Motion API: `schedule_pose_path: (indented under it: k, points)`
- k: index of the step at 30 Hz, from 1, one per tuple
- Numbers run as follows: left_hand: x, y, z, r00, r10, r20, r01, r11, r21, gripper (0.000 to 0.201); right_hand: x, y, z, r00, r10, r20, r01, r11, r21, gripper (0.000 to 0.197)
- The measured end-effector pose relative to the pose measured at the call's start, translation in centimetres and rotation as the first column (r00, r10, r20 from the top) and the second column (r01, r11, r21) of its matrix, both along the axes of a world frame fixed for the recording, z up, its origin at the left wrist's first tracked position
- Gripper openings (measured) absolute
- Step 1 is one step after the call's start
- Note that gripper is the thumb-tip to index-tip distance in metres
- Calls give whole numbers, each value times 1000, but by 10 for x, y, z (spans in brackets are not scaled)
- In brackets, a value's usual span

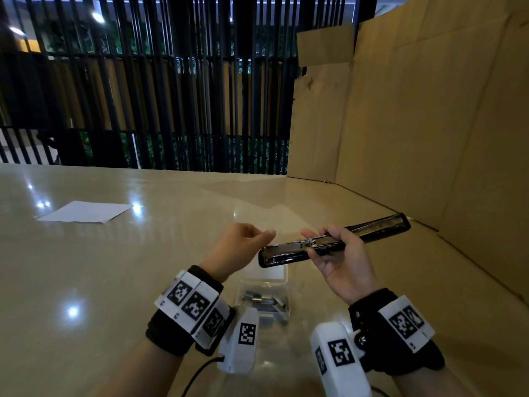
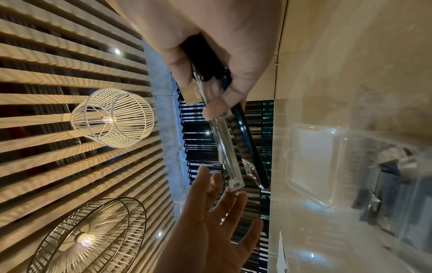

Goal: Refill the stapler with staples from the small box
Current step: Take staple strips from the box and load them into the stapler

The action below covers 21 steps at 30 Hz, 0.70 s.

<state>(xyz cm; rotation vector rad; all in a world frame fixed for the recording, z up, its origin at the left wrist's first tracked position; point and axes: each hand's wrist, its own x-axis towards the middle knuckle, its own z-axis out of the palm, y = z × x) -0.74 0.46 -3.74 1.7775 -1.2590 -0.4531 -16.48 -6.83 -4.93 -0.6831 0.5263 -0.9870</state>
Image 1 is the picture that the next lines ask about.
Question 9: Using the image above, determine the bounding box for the person's left hand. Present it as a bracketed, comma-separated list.
[199, 222, 277, 284]

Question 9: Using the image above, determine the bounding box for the black wristband with markers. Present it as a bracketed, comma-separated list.
[348, 288, 446, 376]
[145, 265, 237, 357]

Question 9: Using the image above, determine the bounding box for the clear plastic box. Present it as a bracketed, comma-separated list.
[235, 260, 291, 325]

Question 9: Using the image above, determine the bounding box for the black left wristband with markers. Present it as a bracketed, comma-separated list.
[145, 265, 237, 357]

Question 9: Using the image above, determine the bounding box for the pile of staples strips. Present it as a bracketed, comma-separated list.
[241, 289, 289, 323]

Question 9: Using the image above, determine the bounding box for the person's right forearm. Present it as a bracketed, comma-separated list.
[390, 363, 476, 397]

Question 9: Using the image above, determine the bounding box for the person's left forearm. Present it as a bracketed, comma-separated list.
[97, 337, 195, 397]

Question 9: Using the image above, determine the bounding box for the person's right hand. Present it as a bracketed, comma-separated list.
[300, 225, 383, 305]

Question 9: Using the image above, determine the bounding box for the black left camera cable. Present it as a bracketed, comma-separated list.
[181, 356, 225, 397]

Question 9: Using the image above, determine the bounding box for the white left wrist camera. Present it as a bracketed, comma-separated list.
[218, 307, 260, 375]

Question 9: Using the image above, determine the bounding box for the large brown cardboard panel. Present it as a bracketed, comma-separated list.
[287, 0, 529, 304]

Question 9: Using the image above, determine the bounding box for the black right wristband with markers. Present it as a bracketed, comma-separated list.
[348, 288, 446, 376]

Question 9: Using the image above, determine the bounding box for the white paper sheet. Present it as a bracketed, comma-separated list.
[37, 200, 133, 224]

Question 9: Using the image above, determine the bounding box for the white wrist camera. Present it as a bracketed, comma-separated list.
[310, 322, 373, 397]
[218, 307, 260, 375]

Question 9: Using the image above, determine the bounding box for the black stapler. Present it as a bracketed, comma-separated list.
[258, 213, 412, 269]

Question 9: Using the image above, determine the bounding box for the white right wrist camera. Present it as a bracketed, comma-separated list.
[310, 322, 373, 397]

